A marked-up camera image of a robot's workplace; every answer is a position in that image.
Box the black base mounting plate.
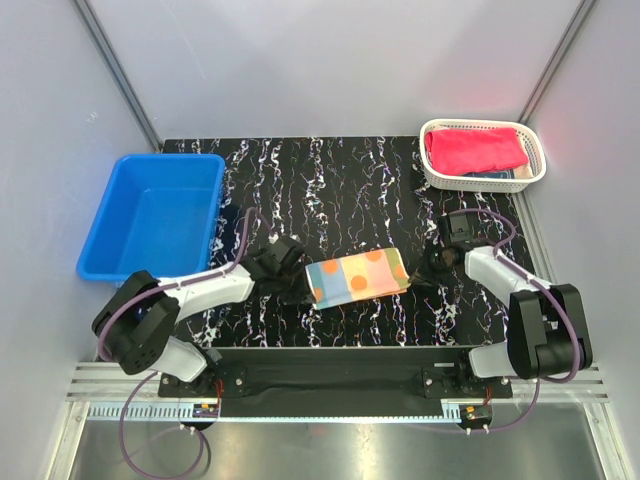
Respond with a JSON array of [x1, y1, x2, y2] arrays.
[[158, 346, 513, 405]]

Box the pink towel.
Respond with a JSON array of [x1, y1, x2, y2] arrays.
[[425, 127, 529, 176]]

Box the white cable duct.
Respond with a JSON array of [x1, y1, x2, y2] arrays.
[[89, 397, 461, 424]]

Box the white perforated basket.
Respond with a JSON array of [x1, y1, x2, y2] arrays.
[[419, 119, 547, 193]]

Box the right aluminium frame post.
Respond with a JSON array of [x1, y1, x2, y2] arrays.
[[518, 0, 599, 125]]

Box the aluminium rail profile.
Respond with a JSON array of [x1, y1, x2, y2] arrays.
[[65, 362, 610, 403]]

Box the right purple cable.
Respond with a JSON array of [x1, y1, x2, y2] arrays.
[[449, 207, 589, 434]]

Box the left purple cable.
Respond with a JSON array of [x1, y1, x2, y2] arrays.
[[97, 207, 274, 476]]

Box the teal beige Doraemon towel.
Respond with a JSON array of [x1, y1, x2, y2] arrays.
[[465, 165, 533, 180]]

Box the aluminium frame post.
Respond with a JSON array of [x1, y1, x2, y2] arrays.
[[70, 0, 164, 152], [518, 0, 599, 125]]

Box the blue plastic bin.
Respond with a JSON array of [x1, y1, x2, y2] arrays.
[[76, 153, 226, 284]]

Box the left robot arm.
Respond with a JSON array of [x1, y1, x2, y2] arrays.
[[92, 236, 310, 396]]

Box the purple cable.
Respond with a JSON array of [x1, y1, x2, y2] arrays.
[[449, 207, 589, 434], [97, 207, 274, 476]]

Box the orange patterned towel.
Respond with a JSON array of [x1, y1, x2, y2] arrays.
[[305, 248, 410, 310]]

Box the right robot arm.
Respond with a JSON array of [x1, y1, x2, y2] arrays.
[[409, 208, 594, 397]]

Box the left aluminium frame post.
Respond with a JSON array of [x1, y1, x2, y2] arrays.
[[70, 0, 164, 152]]

